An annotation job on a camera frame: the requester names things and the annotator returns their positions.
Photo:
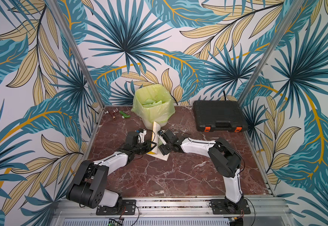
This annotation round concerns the left aluminium frame post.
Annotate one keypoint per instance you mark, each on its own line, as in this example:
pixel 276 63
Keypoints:
pixel 57 13

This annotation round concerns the black tool case orange latches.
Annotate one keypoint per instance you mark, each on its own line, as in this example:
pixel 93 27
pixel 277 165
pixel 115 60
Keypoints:
pixel 219 115

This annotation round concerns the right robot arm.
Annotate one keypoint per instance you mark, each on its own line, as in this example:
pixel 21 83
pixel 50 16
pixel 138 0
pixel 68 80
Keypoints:
pixel 226 159

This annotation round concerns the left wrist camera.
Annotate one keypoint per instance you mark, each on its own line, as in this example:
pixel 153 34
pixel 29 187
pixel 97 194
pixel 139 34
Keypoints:
pixel 141 135

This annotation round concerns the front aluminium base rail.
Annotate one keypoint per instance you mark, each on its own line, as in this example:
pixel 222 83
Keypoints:
pixel 182 211

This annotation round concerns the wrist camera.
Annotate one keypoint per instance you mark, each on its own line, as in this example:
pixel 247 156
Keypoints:
pixel 141 135
pixel 161 138

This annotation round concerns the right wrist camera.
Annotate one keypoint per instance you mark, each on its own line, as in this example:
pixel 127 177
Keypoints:
pixel 161 138

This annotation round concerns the right aluminium frame post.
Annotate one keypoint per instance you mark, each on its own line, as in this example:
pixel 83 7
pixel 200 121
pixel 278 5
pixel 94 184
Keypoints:
pixel 295 7

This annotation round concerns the yellow cartoon cover book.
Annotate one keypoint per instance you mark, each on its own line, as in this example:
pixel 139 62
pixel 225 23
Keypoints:
pixel 155 152

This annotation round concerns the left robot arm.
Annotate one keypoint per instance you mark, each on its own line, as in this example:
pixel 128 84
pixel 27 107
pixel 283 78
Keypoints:
pixel 88 188

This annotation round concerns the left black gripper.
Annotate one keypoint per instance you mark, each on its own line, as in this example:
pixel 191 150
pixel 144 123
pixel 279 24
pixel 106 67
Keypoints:
pixel 147 143

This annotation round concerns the aluminium frame post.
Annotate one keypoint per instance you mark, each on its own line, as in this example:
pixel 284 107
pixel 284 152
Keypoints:
pixel 57 13
pixel 295 7

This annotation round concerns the green plastic bin liner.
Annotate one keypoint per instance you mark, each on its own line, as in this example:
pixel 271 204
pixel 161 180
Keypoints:
pixel 152 104

